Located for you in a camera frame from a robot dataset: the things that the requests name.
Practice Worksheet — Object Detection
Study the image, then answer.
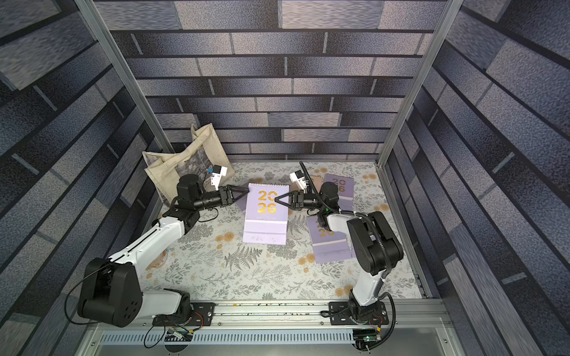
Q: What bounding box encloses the purple 2026 calendar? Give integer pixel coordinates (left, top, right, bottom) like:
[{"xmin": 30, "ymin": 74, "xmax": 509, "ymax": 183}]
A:
[
  {"xmin": 243, "ymin": 183, "xmax": 289, "ymax": 246},
  {"xmin": 307, "ymin": 217, "xmax": 354, "ymax": 264},
  {"xmin": 235, "ymin": 196, "xmax": 247, "ymax": 212},
  {"xmin": 324, "ymin": 174, "xmax": 355, "ymax": 211}
]

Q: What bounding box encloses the left aluminium frame post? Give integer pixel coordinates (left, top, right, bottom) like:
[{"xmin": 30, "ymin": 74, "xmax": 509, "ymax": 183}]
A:
[{"xmin": 74, "ymin": 0, "xmax": 175, "ymax": 154}]

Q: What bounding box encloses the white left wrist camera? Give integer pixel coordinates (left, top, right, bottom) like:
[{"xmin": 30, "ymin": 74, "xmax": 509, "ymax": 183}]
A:
[{"xmin": 208, "ymin": 165, "xmax": 228, "ymax": 191}]

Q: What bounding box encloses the peach 2026 calendar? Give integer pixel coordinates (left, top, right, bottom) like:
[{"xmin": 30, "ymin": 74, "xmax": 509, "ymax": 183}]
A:
[{"xmin": 310, "ymin": 175, "xmax": 323, "ymax": 192}]

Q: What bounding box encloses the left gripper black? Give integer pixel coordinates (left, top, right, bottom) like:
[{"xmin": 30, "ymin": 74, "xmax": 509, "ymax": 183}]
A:
[{"xmin": 192, "ymin": 186, "xmax": 249, "ymax": 213}]

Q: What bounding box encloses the aluminium frame post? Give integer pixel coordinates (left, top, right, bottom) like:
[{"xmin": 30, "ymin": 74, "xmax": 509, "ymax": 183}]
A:
[
  {"xmin": 377, "ymin": 0, "xmax": 464, "ymax": 169},
  {"xmin": 74, "ymin": 0, "xmax": 175, "ymax": 154}
]

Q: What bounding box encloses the cream canvas tote bag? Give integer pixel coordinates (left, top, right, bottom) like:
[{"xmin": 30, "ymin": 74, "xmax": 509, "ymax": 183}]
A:
[{"xmin": 142, "ymin": 124, "xmax": 235, "ymax": 207}]

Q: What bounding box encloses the right aluminium frame post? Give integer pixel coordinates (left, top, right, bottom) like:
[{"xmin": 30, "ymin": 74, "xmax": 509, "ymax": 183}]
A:
[{"xmin": 377, "ymin": 0, "xmax": 464, "ymax": 169}]

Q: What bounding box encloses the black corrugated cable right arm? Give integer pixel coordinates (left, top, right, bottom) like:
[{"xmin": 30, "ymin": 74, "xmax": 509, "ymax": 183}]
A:
[{"xmin": 297, "ymin": 161, "xmax": 397, "ymax": 352}]

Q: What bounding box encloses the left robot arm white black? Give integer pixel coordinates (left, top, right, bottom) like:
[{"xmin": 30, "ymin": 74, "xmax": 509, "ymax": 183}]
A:
[{"xmin": 77, "ymin": 174, "xmax": 249, "ymax": 327}]

